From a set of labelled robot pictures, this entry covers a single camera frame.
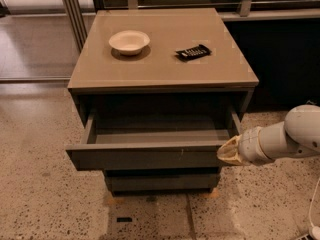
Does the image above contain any grey top drawer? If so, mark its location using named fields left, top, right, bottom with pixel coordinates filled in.
left=66, top=109, right=241, bottom=171

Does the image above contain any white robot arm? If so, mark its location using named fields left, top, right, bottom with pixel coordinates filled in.
left=217, top=105, right=320, bottom=166

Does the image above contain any grey drawer cabinet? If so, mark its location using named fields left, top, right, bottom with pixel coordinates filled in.
left=68, top=8, right=258, bottom=195

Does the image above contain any black remote control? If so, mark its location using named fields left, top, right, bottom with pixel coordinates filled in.
left=176, top=44, right=212, bottom=61

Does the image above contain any white ceramic bowl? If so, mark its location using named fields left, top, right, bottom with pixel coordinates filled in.
left=109, top=30, right=150, bottom=56

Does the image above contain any white cable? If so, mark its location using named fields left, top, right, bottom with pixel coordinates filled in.
left=307, top=177, right=320, bottom=240

